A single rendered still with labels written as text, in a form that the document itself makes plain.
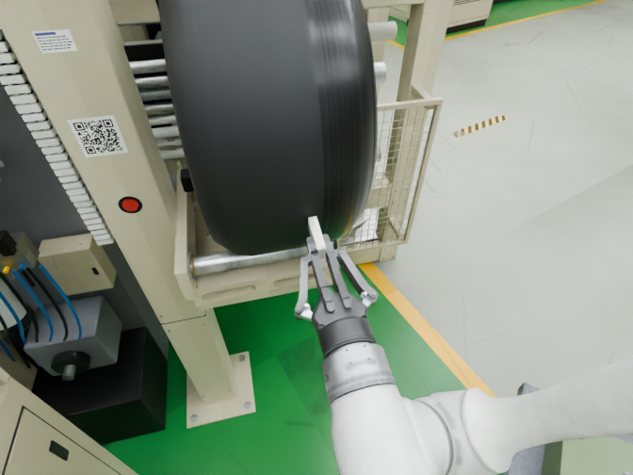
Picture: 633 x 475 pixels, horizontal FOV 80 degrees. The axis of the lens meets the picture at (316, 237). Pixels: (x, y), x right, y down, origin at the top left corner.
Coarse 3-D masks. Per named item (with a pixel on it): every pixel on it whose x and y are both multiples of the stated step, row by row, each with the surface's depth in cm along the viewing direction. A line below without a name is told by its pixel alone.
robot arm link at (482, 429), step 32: (576, 384) 38; (608, 384) 33; (448, 416) 49; (480, 416) 48; (512, 416) 46; (544, 416) 42; (576, 416) 37; (608, 416) 34; (480, 448) 47; (512, 448) 46
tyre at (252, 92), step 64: (192, 0) 51; (256, 0) 52; (320, 0) 53; (192, 64) 51; (256, 64) 51; (320, 64) 53; (192, 128) 54; (256, 128) 53; (320, 128) 55; (256, 192) 58; (320, 192) 61
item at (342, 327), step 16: (320, 304) 55; (336, 304) 55; (352, 304) 56; (320, 320) 54; (336, 320) 51; (352, 320) 51; (320, 336) 52; (336, 336) 50; (352, 336) 50; (368, 336) 51
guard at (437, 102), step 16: (400, 112) 127; (416, 112) 129; (432, 128) 134; (384, 144) 135; (176, 160) 120; (416, 160) 144; (400, 192) 153; (416, 192) 155; (384, 208) 158; (368, 224) 162; (400, 224) 167; (384, 240) 173; (400, 240) 175
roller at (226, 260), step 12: (336, 240) 92; (228, 252) 89; (276, 252) 90; (288, 252) 90; (300, 252) 91; (192, 264) 87; (204, 264) 87; (216, 264) 87; (228, 264) 88; (240, 264) 89; (252, 264) 90
